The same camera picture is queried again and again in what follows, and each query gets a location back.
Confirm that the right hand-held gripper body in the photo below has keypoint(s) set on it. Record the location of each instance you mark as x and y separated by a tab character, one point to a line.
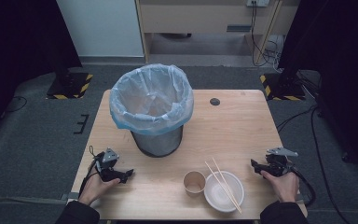
278	165

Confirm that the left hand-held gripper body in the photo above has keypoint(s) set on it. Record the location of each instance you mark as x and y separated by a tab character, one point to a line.
106	169

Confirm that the wooden chopstick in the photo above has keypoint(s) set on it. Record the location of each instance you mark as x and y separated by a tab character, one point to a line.
222	174
223	188

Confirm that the metal mesh trash bin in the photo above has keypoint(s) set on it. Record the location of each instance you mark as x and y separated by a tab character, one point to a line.
158	144

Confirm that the white disposable bowl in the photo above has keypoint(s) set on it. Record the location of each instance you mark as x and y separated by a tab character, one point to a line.
217	194

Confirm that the brown paper cup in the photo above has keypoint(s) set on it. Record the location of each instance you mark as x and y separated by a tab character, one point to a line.
194	183

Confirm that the translucent blue bin bag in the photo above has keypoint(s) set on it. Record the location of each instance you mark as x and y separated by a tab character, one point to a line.
136	93

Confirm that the person's left hand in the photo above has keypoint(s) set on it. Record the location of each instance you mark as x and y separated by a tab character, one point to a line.
95	188

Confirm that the person's right hand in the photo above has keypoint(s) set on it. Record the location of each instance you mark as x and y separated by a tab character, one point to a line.
284	186

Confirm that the black striped stand base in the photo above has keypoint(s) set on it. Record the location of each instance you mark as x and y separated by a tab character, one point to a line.
281	90
70	87

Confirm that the dark round table grommet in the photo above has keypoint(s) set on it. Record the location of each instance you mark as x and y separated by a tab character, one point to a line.
214	101

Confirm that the dark curtain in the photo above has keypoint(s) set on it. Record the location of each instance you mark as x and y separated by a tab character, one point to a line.
18	46
338	62

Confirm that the light wooden cabinet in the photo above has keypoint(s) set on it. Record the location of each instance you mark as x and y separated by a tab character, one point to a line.
199	18

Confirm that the grey table bracket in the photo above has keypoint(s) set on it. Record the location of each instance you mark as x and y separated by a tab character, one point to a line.
70	196

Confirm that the white wall outlet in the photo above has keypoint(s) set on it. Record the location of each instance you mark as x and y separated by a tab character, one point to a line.
258	2

